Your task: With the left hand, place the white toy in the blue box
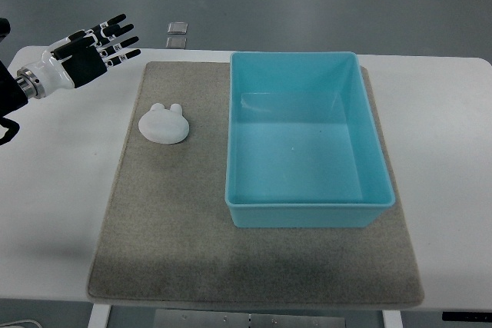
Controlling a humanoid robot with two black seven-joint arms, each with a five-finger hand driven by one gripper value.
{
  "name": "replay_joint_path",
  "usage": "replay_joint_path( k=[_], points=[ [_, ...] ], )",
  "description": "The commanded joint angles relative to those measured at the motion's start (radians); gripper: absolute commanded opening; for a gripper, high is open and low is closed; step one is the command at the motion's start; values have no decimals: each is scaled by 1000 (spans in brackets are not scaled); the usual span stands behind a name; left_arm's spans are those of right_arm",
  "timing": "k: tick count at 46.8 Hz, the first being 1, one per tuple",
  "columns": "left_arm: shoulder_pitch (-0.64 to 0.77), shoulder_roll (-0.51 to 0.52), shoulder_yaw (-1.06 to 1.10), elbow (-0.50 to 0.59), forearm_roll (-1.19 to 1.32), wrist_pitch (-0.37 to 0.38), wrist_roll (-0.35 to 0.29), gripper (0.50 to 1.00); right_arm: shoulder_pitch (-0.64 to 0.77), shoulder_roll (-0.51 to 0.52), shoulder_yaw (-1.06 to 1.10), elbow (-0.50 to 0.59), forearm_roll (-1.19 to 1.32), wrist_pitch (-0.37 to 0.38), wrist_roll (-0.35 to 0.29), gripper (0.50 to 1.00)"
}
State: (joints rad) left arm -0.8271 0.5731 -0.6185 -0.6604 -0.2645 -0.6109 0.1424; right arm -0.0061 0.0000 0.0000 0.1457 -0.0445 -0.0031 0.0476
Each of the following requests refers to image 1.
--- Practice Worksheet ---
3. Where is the lower metal floor plate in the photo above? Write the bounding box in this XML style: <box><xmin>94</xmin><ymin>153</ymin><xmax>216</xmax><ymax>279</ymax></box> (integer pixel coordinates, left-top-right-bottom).
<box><xmin>165</xmin><ymin>36</ymin><xmax>187</xmax><ymax>49</ymax></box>

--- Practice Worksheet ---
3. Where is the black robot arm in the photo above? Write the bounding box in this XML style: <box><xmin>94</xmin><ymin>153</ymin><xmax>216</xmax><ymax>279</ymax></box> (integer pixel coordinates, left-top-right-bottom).
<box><xmin>1</xmin><ymin>62</ymin><xmax>28</xmax><ymax>145</ymax></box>

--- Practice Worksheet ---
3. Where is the white table leg right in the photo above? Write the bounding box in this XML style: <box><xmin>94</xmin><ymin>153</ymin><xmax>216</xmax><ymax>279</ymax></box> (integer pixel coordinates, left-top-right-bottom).
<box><xmin>382</xmin><ymin>310</ymin><xmax>404</xmax><ymax>328</ymax></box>

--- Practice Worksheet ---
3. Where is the metal bracket under table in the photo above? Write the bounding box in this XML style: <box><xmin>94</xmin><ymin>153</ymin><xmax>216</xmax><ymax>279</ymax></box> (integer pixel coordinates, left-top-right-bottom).
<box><xmin>153</xmin><ymin>310</ymin><xmax>346</xmax><ymax>328</ymax></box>

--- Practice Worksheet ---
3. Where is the white table leg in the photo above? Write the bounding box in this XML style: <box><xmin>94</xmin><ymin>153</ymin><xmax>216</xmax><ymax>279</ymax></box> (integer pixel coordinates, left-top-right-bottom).
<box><xmin>382</xmin><ymin>310</ymin><xmax>404</xmax><ymax>328</ymax></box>
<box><xmin>87</xmin><ymin>304</ymin><xmax>111</xmax><ymax>328</ymax></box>

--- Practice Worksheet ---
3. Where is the white cable on floor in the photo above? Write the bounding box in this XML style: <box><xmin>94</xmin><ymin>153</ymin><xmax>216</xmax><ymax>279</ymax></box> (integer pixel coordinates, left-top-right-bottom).
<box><xmin>0</xmin><ymin>319</ymin><xmax>42</xmax><ymax>328</ymax></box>

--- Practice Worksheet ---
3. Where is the white table leg left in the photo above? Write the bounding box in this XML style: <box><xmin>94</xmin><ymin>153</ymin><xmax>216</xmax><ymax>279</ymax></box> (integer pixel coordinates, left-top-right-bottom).
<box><xmin>87</xmin><ymin>304</ymin><xmax>111</xmax><ymax>328</ymax></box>

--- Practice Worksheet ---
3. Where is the black table control panel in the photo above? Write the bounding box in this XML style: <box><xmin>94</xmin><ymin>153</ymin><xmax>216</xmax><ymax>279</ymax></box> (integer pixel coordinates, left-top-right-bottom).
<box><xmin>441</xmin><ymin>311</ymin><xmax>492</xmax><ymax>323</ymax></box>

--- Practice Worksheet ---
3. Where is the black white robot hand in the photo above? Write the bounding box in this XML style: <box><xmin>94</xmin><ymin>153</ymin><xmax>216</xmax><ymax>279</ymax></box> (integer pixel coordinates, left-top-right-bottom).
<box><xmin>15</xmin><ymin>14</ymin><xmax>141</xmax><ymax>99</ymax></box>

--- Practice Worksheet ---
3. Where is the blue plastic box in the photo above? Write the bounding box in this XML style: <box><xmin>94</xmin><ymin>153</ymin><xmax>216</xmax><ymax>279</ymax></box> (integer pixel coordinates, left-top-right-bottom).
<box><xmin>225</xmin><ymin>51</ymin><xmax>396</xmax><ymax>228</ymax></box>

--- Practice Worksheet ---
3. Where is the white bunny toy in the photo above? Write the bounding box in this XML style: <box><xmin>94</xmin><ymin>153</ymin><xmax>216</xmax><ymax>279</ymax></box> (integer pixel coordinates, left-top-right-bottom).
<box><xmin>138</xmin><ymin>103</ymin><xmax>190</xmax><ymax>144</ymax></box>

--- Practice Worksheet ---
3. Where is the grey felt mat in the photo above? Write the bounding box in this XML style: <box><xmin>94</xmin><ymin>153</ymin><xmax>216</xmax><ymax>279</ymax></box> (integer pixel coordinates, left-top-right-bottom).
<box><xmin>87</xmin><ymin>61</ymin><xmax>424</xmax><ymax>310</ymax></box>

